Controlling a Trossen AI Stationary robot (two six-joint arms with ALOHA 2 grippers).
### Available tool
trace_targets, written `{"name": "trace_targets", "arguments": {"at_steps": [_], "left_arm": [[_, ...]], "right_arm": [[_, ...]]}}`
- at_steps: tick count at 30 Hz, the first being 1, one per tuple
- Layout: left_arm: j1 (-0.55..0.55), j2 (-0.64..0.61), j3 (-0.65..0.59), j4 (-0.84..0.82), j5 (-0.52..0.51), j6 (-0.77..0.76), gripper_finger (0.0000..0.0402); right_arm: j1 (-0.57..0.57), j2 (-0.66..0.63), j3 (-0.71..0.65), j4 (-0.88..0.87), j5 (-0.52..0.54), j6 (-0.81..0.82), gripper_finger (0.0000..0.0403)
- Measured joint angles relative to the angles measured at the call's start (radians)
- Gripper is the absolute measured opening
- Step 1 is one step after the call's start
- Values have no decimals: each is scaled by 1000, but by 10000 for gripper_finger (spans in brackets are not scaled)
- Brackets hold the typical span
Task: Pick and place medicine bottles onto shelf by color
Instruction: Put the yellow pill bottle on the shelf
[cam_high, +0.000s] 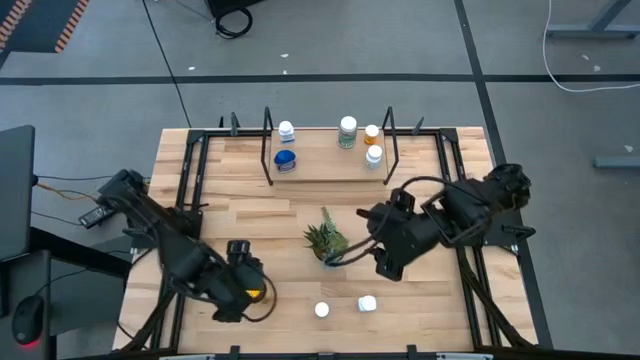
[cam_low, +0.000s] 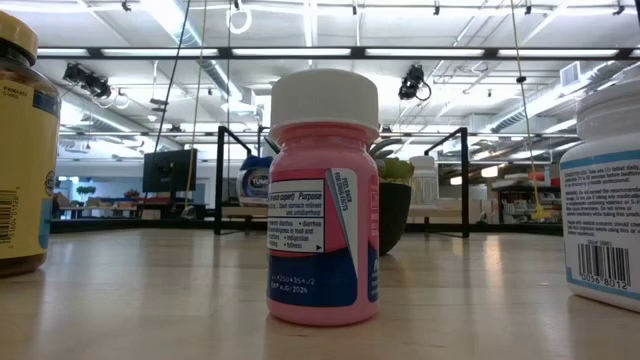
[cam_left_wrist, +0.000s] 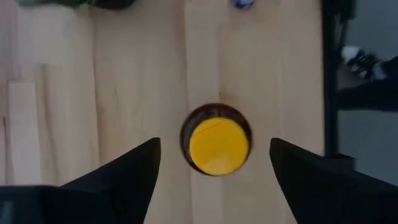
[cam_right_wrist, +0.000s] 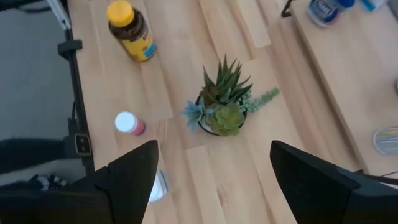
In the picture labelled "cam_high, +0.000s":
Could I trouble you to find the potted succulent plant black pot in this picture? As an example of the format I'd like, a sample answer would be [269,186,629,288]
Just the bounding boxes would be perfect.
[303,205,350,270]

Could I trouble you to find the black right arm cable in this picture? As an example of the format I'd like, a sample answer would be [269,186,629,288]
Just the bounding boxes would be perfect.
[323,174,451,269]

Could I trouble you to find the clear jar blue lid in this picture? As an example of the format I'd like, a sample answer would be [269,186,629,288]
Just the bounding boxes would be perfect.
[273,148,298,175]

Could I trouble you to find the green label bottle white cap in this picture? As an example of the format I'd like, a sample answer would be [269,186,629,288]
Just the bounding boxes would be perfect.
[337,115,359,150]

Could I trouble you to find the wooden shelf black metal frame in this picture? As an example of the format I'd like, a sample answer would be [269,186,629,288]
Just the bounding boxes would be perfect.
[259,105,401,187]

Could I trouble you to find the white floor cable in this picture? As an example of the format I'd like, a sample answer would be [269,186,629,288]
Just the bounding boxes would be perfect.
[542,0,640,94]

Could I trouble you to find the black box on floor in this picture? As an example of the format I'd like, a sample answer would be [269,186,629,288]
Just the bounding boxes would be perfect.
[206,0,266,19]

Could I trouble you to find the black power adapter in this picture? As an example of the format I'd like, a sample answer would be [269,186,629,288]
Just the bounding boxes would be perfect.
[78,202,119,230]

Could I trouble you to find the coiled black floor cable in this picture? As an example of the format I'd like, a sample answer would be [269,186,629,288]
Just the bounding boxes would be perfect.
[214,3,254,40]

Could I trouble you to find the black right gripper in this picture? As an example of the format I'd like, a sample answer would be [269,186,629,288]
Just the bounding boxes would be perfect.
[355,208,442,282]

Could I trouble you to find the small white bottle teal label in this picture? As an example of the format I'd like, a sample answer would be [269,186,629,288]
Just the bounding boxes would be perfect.
[277,119,296,145]

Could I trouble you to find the black computer mouse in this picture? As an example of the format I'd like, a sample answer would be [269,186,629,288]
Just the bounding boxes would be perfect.
[11,294,46,346]

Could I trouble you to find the orange striped floor mat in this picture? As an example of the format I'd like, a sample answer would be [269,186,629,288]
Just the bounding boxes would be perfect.
[0,0,91,54]

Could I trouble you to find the black metal table frame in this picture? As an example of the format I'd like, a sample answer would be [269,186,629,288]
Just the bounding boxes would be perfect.
[112,127,554,360]

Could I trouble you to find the grey desk leg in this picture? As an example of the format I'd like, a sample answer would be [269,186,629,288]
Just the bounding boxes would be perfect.
[544,0,640,40]

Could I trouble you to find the grey desk foot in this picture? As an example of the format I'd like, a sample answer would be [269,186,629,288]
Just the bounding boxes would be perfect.
[593,155,640,170]

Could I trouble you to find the amber jar yellow lid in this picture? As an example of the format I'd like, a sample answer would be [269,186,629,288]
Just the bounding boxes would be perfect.
[243,285,271,305]

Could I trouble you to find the yellow cable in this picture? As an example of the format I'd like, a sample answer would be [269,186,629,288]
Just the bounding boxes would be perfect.
[37,182,99,201]

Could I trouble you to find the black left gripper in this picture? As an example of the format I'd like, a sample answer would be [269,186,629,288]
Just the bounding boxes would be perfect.
[206,261,266,323]

